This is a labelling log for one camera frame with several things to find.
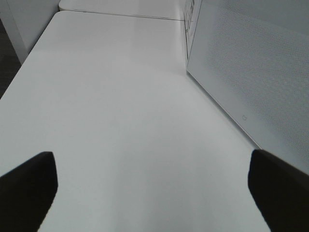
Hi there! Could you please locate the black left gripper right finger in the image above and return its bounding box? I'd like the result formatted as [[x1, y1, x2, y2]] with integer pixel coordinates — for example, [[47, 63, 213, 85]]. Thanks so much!
[[248, 149, 309, 232]]

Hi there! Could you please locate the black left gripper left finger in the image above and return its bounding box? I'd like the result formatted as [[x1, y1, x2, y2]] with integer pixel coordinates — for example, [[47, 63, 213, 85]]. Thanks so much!
[[0, 151, 58, 232]]

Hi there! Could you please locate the white microwave door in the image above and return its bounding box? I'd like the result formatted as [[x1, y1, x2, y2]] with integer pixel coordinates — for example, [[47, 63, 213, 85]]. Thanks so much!
[[185, 0, 309, 174]]

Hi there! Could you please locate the white microwave oven body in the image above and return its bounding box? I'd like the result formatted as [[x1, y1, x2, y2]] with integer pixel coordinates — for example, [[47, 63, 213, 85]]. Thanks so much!
[[182, 0, 309, 174]]

